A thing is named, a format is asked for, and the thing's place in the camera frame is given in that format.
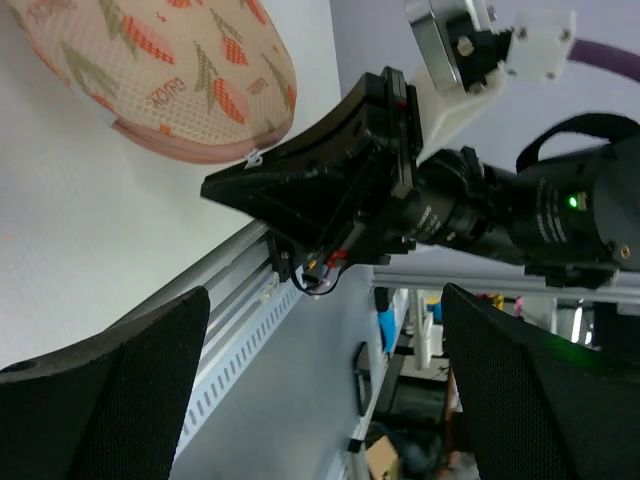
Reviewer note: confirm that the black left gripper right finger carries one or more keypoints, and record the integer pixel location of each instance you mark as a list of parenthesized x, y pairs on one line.
[(538, 406)]

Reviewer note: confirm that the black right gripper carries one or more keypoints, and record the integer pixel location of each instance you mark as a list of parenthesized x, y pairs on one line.
[(336, 190)]

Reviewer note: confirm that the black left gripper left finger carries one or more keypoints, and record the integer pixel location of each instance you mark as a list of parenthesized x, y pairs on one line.
[(109, 407)]

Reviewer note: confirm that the floral mesh laundry bag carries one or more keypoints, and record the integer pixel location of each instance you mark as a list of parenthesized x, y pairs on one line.
[(197, 81)]

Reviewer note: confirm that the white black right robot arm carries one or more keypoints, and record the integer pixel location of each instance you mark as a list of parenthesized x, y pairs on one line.
[(572, 219)]

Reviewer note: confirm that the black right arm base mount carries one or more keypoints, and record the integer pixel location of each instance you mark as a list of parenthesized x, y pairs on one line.
[(295, 270)]

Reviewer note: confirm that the aluminium front rail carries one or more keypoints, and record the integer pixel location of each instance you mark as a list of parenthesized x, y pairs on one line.
[(235, 274)]

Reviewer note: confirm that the white slotted cable duct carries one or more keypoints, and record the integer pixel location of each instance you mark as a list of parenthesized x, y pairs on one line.
[(232, 348)]

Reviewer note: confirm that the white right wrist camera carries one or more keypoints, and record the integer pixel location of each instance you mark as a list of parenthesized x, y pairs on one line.
[(466, 60)]

